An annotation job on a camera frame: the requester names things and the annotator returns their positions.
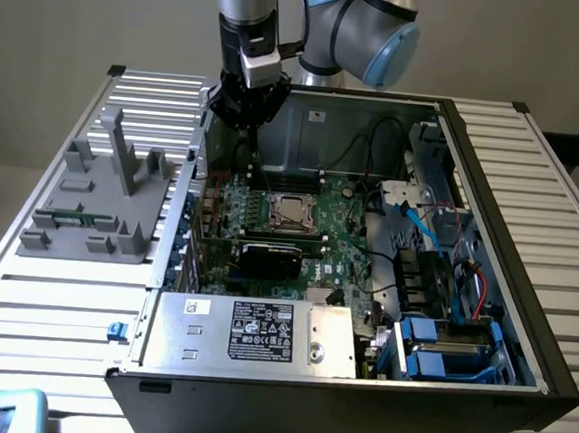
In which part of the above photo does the black graphics card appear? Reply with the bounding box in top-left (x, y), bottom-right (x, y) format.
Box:
top-left (236, 242), bottom-right (305, 282)

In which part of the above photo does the silver power supply unit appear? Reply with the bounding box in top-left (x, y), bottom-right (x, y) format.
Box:
top-left (138, 288), bottom-right (364, 384)

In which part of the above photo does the black RAM slot bank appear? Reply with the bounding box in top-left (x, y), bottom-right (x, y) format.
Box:
top-left (247, 164), bottom-right (325, 196)
top-left (239, 226), bottom-right (328, 248)

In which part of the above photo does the black box beside table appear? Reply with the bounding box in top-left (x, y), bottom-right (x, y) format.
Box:
top-left (540, 130), bottom-right (579, 176)

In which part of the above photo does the blue plastic clip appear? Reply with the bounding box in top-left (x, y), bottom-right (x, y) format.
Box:
top-left (105, 320), bottom-right (130, 343)

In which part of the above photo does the black looped wire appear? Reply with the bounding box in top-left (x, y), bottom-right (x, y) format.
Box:
top-left (329, 110), bottom-right (410, 180)

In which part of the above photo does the black open PC case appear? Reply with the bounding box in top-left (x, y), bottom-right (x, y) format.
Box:
top-left (100, 69), bottom-right (579, 433)

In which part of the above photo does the silver drive cage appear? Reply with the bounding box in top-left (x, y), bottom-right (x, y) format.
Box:
top-left (375, 177), bottom-right (438, 215)

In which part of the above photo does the hard disk blue carrier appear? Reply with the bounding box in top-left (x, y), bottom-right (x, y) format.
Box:
top-left (389, 312), bottom-right (519, 392)

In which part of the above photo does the metal CPU socket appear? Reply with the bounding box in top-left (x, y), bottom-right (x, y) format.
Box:
top-left (264, 191), bottom-right (321, 236)

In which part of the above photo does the small silver heatsink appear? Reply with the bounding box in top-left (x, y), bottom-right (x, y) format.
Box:
top-left (304, 286), bottom-right (334, 307)

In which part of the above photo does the green motherboard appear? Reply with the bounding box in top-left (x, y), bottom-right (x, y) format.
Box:
top-left (186, 162), bottom-right (390, 311)

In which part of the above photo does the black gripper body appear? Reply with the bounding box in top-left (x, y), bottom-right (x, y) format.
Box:
top-left (206, 67), bottom-right (294, 137)

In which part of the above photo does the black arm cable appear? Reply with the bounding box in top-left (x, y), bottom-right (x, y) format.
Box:
top-left (275, 0), bottom-right (314, 59)

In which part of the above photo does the blue SATA wire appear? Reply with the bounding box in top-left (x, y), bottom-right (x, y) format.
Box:
top-left (390, 198), bottom-right (453, 261)

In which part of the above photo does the green CPU chip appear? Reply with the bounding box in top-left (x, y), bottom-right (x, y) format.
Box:
top-left (46, 209), bottom-right (96, 226)

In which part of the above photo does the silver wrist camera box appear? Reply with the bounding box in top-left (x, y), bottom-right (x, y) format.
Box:
top-left (235, 46), bottom-right (285, 92)

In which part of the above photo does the grey parts rack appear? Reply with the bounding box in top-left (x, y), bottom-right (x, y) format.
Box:
top-left (14, 101), bottom-right (184, 269)

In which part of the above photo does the red wire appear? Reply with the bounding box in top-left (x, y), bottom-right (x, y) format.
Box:
top-left (470, 268), bottom-right (491, 319)

